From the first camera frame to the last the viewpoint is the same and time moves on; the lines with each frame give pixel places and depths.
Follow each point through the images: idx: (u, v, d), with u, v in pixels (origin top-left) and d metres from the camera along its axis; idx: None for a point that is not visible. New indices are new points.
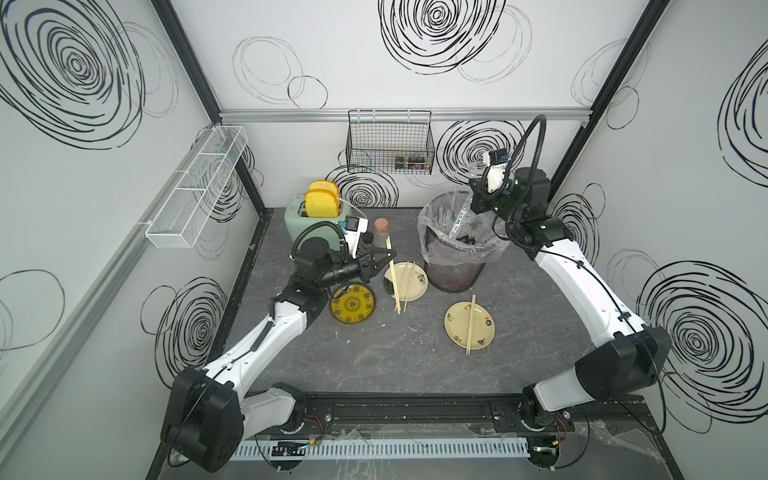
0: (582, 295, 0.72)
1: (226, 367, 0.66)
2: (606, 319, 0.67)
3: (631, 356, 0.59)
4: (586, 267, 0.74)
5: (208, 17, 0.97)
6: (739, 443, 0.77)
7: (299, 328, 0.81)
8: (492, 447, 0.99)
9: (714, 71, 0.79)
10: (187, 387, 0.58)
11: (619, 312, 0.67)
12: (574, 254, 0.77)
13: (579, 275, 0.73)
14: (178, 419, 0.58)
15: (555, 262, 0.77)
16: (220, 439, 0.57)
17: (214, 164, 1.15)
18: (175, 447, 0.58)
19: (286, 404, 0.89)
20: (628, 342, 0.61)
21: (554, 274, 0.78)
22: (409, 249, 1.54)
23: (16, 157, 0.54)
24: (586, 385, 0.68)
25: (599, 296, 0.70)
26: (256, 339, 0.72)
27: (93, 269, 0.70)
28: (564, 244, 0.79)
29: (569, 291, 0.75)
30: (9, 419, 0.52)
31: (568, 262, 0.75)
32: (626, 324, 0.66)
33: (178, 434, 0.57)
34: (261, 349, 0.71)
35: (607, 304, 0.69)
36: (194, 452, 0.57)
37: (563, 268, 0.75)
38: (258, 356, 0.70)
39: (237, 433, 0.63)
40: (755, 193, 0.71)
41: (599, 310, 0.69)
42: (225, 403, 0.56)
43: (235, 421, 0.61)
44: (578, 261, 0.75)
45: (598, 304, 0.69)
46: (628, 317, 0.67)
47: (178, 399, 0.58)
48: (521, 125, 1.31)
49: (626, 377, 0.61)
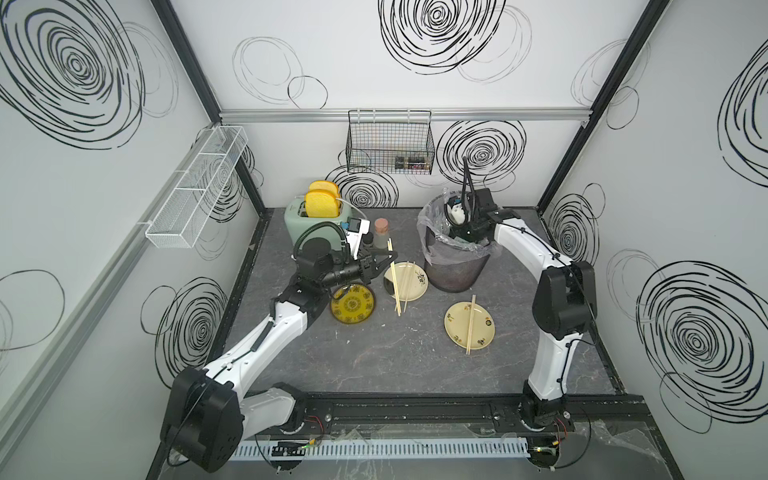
0: (525, 249, 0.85)
1: (226, 367, 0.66)
2: (541, 259, 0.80)
3: (561, 279, 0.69)
4: (528, 230, 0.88)
5: (208, 18, 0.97)
6: (738, 442, 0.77)
7: (299, 328, 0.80)
8: (492, 447, 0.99)
9: (715, 71, 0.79)
10: (186, 386, 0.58)
11: (552, 252, 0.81)
12: (519, 225, 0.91)
13: (523, 236, 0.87)
14: (178, 419, 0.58)
15: (503, 230, 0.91)
16: (220, 439, 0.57)
17: (214, 164, 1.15)
18: (175, 447, 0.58)
19: (286, 404, 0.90)
20: (558, 270, 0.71)
21: (506, 242, 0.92)
22: (409, 249, 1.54)
23: (16, 157, 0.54)
24: (541, 324, 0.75)
25: (538, 247, 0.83)
26: (256, 339, 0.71)
27: (92, 269, 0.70)
28: (513, 220, 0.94)
29: (517, 251, 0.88)
30: (8, 420, 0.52)
31: (513, 229, 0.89)
32: (558, 260, 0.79)
33: (178, 433, 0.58)
34: (261, 348, 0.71)
35: (543, 251, 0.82)
36: (194, 453, 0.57)
37: (510, 233, 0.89)
38: (258, 356, 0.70)
39: (237, 434, 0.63)
40: (755, 192, 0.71)
41: (537, 255, 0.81)
42: (225, 402, 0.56)
43: (235, 421, 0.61)
44: (521, 227, 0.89)
45: (536, 251, 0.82)
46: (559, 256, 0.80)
47: (178, 398, 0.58)
48: (521, 125, 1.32)
49: (562, 299, 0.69)
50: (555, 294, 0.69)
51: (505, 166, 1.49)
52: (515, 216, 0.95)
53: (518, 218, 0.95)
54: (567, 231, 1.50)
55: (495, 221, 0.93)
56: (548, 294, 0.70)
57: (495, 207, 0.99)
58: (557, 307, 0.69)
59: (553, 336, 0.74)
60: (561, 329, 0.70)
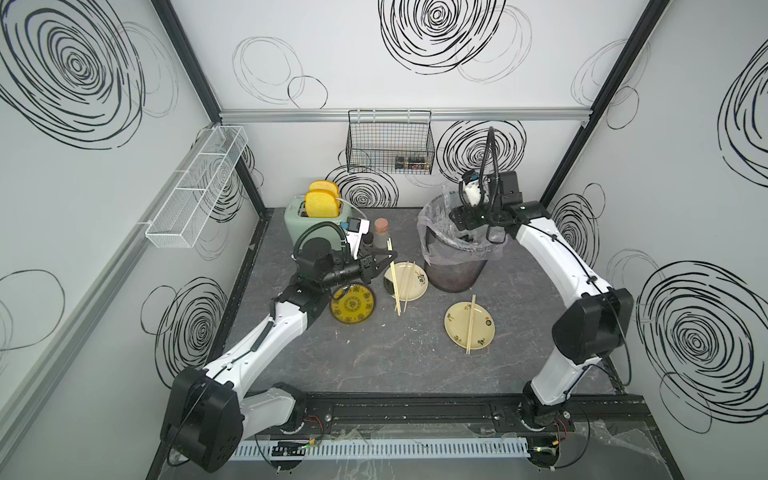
0: (555, 264, 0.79)
1: (226, 367, 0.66)
2: (573, 282, 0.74)
3: (596, 313, 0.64)
4: (560, 240, 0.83)
5: (208, 17, 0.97)
6: (738, 442, 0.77)
7: (299, 328, 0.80)
8: (492, 447, 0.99)
9: (716, 71, 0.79)
10: (186, 387, 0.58)
11: (587, 276, 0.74)
12: (550, 230, 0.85)
13: (553, 247, 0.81)
14: (178, 420, 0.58)
15: (531, 237, 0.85)
16: (220, 438, 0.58)
17: (214, 164, 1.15)
18: (175, 447, 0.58)
19: (286, 404, 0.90)
20: (594, 301, 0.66)
21: (534, 249, 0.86)
22: (409, 249, 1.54)
23: (17, 157, 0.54)
24: (561, 347, 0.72)
25: (571, 264, 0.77)
26: (256, 339, 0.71)
27: (92, 269, 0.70)
28: (544, 222, 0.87)
29: (546, 263, 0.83)
30: (9, 419, 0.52)
31: (544, 238, 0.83)
32: (593, 286, 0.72)
33: (179, 433, 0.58)
34: (261, 349, 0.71)
35: (576, 270, 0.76)
36: (194, 453, 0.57)
37: (540, 241, 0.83)
38: (258, 356, 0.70)
39: (237, 434, 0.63)
40: (755, 192, 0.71)
41: (568, 275, 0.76)
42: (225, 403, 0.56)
43: (235, 421, 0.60)
44: (553, 235, 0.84)
45: (568, 270, 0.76)
46: (595, 280, 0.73)
47: (178, 399, 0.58)
48: (520, 125, 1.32)
49: (593, 331, 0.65)
50: (589, 327, 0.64)
51: (505, 166, 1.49)
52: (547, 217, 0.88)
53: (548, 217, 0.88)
54: (567, 231, 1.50)
55: (521, 221, 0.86)
56: (578, 325, 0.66)
57: (519, 200, 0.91)
58: (586, 338, 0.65)
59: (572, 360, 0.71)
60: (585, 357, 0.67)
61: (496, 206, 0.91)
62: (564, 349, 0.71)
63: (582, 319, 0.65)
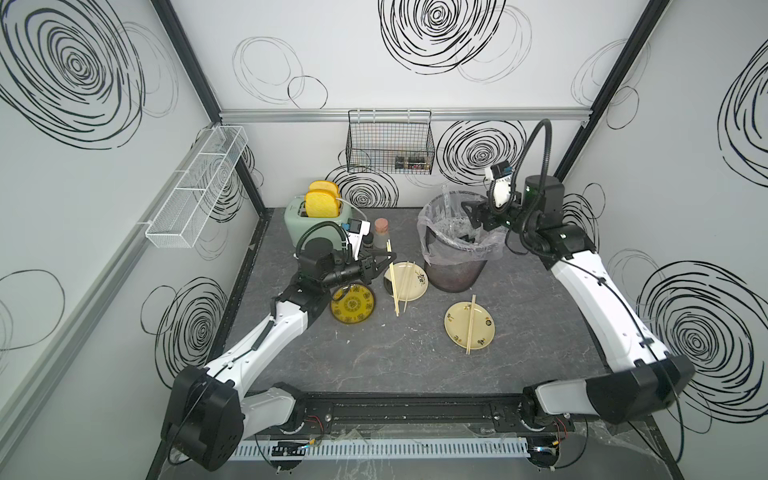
0: (599, 313, 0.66)
1: (227, 366, 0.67)
2: (623, 342, 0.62)
3: (652, 386, 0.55)
4: (608, 283, 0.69)
5: (208, 18, 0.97)
6: (739, 443, 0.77)
7: (300, 328, 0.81)
8: (492, 447, 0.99)
9: (716, 71, 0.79)
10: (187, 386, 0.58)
11: (642, 337, 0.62)
12: (597, 271, 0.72)
13: (600, 292, 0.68)
14: (178, 419, 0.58)
15: (572, 275, 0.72)
16: (220, 437, 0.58)
17: (214, 164, 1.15)
18: (175, 446, 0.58)
19: (285, 403, 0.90)
20: (650, 372, 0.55)
21: (572, 288, 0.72)
22: (409, 249, 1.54)
23: (17, 157, 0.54)
24: (600, 407, 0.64)
25: (621, 318, 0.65)
26: (256, 339, 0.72)
27: (92, 268, 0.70)
28: (587, 258, 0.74)
29: (586, 308, 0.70)
30: (8, 419, 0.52)
31: (587, 279, 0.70)
32: (648, 351, 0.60)
33: (179, 433, 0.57)
34: (261, 348, 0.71)
35: (628, 328, 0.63)
36: (195, 452, 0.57)
37: (583, 282, 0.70)
38: (258, 356, 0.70)
39: (237, 433, 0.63)
40: (755, 192, 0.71)
41: (617, 332, 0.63)
42: (226, 402, 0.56)
43: (235, 420, 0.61)
44: (600, 277, 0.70)
45: (617, 326, 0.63)
46: (651, 344, 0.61)
47: (179, 397, 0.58)
48: (520, 125, 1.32)
49: (643, 404, 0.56)
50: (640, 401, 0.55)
51: None
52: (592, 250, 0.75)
53: (595, 252, 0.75)
54: None
55: (565, 254, 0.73)
56: (626, 397, 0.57)
57: (557, 224, 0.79)
58: (634, 411, 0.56)
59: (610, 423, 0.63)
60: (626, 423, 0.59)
61: (533, 231, 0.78)
62: (603, 410, 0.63)
63: (634, 391, 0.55)
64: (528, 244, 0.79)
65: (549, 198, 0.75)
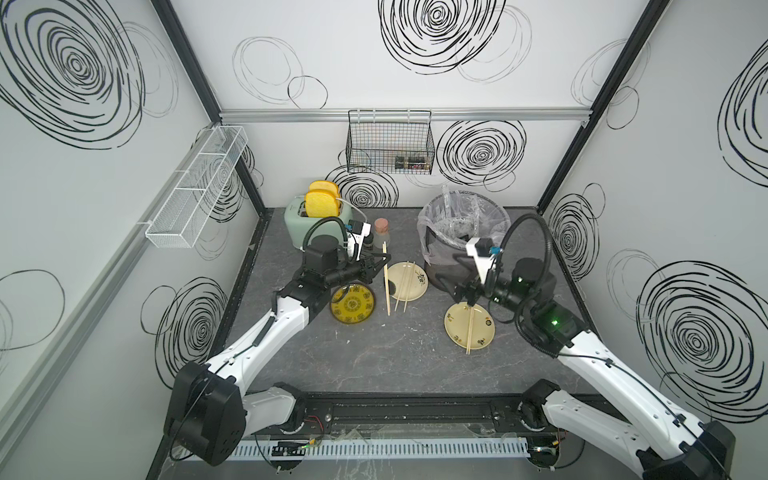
0: (628, 400, 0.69)
1: (229, 361, 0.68)
2: (661, 428, 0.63)
3: (707, 474, 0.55)
4: (617, 364, 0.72)
5: (208, 18, 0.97)
6: (738, 443, 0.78)
7: (301, 324, 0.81)
8: (492, 447, 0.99)
9: (716, 71, 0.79)
10: (189, 381, 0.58)
11: (673, 415, 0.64)
12: (599, 350, 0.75)
13: (613, 376, 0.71)
14: (180, 413, 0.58)
15: (582, 365, 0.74)
16: (223, 432, 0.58)
17: (214, 164, 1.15)
18: (178, 440, 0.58)
19: (284, 403, 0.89)
20: (700, 459, 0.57)
21: (587, 373, 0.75)
22: (409, 249, 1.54)
23: (16, 157, 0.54)
24: None
25: (645, 398, 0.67)
26: (256, 336, 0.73)
27: (92, 268, 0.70)
28: (585, 341, 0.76)
29: (608, 392, 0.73)
30: (8, 419, 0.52)
31: (597, 363, 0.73)
32: (685, 429, 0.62)
33: (181, 427, 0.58)
34: (262, 345, 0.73)
35: (656, 407, 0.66)
36: (198, 446, 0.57)
37: (593, 368, 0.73)
38: (258, 351, 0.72)
39: (239, 428, 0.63)
40: (754, 193, 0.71)
41: (650, 415, 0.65)
42: (227, 398, 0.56)
43: (237, 415, 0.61)
44: (606, 357, 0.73)
45: (648, 409, 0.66)
46: (684, 421, 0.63)
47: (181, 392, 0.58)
48: (520, 125, 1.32)
49: None
50: None
51: (505, 166, 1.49)
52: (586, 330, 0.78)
53: (588, 331, 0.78)
54: (567, 231, 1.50)
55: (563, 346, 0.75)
56: None
57: (549, 308, 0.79)
58: None
59: None
60: None
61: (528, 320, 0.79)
62: None
63: None
64: (524, 336, 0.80)
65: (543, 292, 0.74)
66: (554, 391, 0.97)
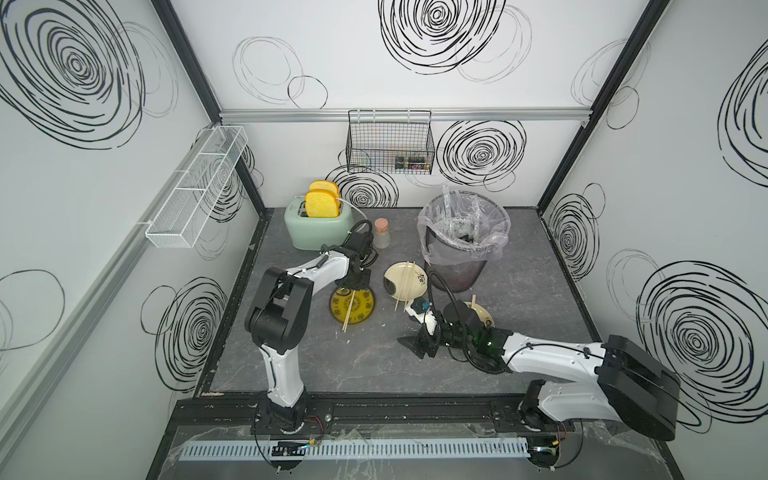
0: (556, 364, 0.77)
1: (303, 271, 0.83)
2: (581, 369, 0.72)
3: (620, 377, 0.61)
4: (535, 343, 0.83)
5: (208, 18, 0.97)
6: (738, 442, 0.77)
7: (342, 272, 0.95)
8: (492, 446, 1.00)
9: (715, 71, 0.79)
10: (274, 277, 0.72)
11: (582, 352, 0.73)
12: (520, 342, 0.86)
13: (539, 353, 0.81)
14: (264, 304, 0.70)
15: (517, 360, 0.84)
16: (295, 325, 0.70)
17: (214, 164, 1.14)
18: (257, 331, 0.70)
19: (297, 385, 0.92)
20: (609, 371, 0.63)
21: (529, 366, 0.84)
22: (409, 249, 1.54)
23: (15, 156, 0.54)
24: (651, 431, 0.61)
25: (561, 353, 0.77)
26: (320, 260, 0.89)
27: (91, 269, 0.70)
28: (511, 343, 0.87)
29: (549, 369, 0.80)
30: (8, 420, 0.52)
31: (525, 351, 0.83)
32: (594, 356, 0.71)
33: (259, 319, 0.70)
34: (323, 267, 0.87)
35: (571, 354, 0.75)
36: (274, 335, 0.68)
37: (527, 357, 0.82)
38: (321, 271, 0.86)
39: (301, 331, 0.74)
40: (754, 193, 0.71)
41: (571, 363, 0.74)
42: (308, 285, 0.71)
43: (305, 313, 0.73)
44: (526, 342, 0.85)
45: (565, 360, 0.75)
46: (590, 350, 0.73)
47: (265, 289, 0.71)
48: (520, 125, 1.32)
49: (641, 396, 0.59)
50: (630, 394, 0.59)
51: (505, 166, 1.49)
52: (511, 333, 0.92)
53: (513, 333, 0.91)
54: (567, 231, 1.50)
55: (506, 360, 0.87)
56: (632, 404, 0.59)
57: (486, 330, 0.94)
58: (646, 407, 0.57)
59: (670, 437, 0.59)
60: (673, 424, 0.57)
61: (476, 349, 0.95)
62: (657, 432, 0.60)
63: (621, 392, 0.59)
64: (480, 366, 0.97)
65: (472, 327, 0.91)
66: (541, 387, 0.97)
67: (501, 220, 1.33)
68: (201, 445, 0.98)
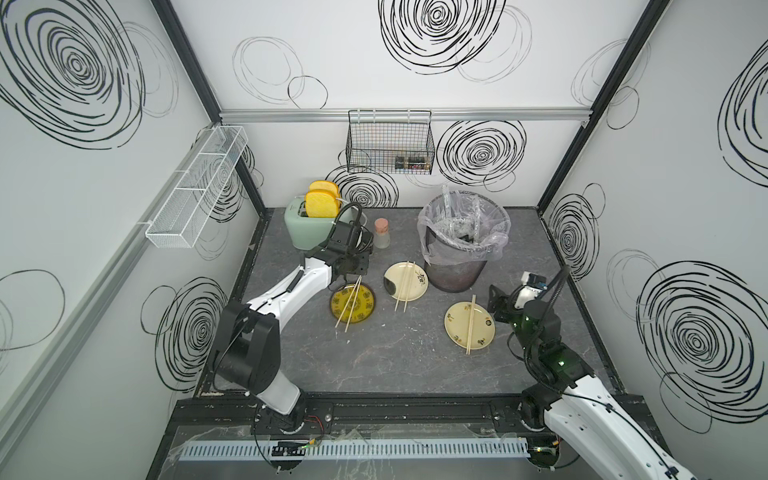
0: (622, 445, 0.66)
1: (268, 301, 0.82)
2: (649, 475, 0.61)
3: None
4: (618, 409, 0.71)
5: (207, 17, 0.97)
6: (740, 443, 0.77)
7: (323, 281, 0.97)
8: (492, 447, 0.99)
9: (715, 70, 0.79)
10: (234, 315, 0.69)
11: (667, 466, 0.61)
12: (601, 393, 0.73)
13: (611, 421, 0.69)
14: (226, 346, 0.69)
15: (582, 405, 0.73)
16: (262, 365, 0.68)
17: (214, 164, 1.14)
18: (222, 372, 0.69)
19: (291, 391, 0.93)
20: None
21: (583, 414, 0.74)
22: (409, 249, 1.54)
23: (12, 154, 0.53)
24: None
25: (638, 444, 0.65)
26: (290, 283, 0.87)
27: (90, 270, 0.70)
28: (590, 383, 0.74)
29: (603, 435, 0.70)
30: (7, 421, 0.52)
31: (599, 405, 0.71)
32: None
33: (225, 361, 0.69)
34: (295, 289, 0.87)
35: (649, 455, 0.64)
36: (240, 376, 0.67)
37: (594, 410, 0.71)
38: (292, 295, 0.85)
39: (273, 364, 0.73)
40: (754, 193, 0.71)
41: (642, 463, 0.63)
42: (269, 328, 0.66)
43: (272, 348, 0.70)
44: (608, 402, 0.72)
45: (638, 455, 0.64)
46: (676, 474, 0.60)
47: (225, 328, 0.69)
48: (520, 125, 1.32)
49: None
50: None
51: (505, 166, 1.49)
52: (590, 372, 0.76)
53: (593, 375, 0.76)
54: (567, 231, 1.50)
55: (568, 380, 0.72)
56: None
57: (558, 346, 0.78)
58: None
59: None
60: None
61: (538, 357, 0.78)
62: None
63: None
64: (533, 373, 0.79)
65: (548, 331, 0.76)
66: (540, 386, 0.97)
67: (501, 220, 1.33)
68: (201, 446, 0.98)
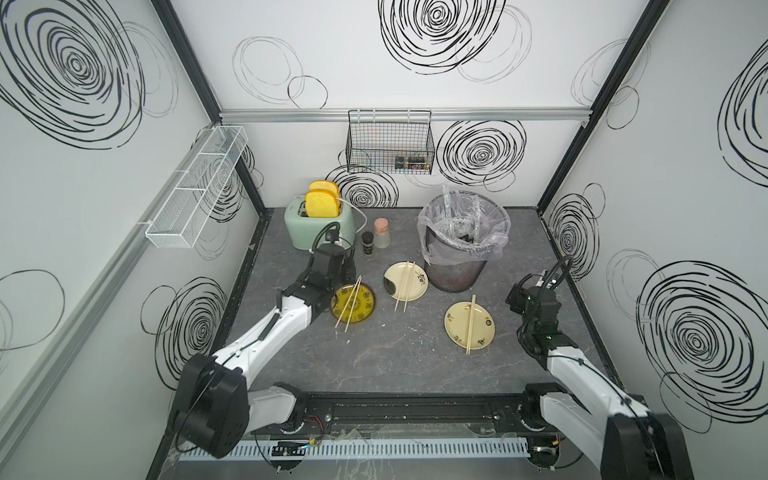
0: (586, 388, 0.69)
1: (235, 354, 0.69)
2: (606, 405, 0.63)
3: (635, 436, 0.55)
4: (589, 363, 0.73)
5: (208, 17, 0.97)
6: (740, 443, 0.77)
7: (304, 322, 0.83)
8: (492, 446, 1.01)
9: (715, 70, 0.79)
10: (198, 371, 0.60)
11: (621, 396, 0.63)
12: (576, 354, 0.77)
13: (581, 371, 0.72)
14: (186, 406, 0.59)
15: (560, 364, 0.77)
16: (227, 425, 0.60)
17: (214, 164, 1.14)
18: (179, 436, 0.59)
19: (284, 401, 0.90)
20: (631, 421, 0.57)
21: (564, 377, 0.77)
22: (409, 249, 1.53)
23: (12, 154, 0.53)
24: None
25: (600, 384, 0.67)
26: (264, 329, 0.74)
27: (90, 269, 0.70)
28: (569, 350, 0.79)
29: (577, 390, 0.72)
30: (7, 422, 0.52)
31: (572, 361, 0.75)
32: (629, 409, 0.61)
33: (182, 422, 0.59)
34: (269, 337, 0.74)
35: (607, 390, 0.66)
36: (200, 440, 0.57)
37: (570, 368, 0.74)
38: (265, 344, 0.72)
39: (240, 421, 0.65)
40: (754, 193, 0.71)
41: (600, 396, 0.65)
42: (234, 387, 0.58)
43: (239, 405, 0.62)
44: (579, 357, 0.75)
45: (597, 391, 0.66)
46: (631, 404, 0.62)
47: (187, 386, 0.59)
48: (520, 125, 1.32)
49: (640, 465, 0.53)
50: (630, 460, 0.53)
51: (505, 166, 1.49)
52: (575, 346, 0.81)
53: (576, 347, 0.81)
54: (567, 231, 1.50)
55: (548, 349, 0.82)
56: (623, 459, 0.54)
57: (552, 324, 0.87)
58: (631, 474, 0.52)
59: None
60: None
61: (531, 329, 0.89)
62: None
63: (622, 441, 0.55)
64: (524, 343, 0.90)
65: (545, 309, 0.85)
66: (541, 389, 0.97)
67: (501, 219, 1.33)
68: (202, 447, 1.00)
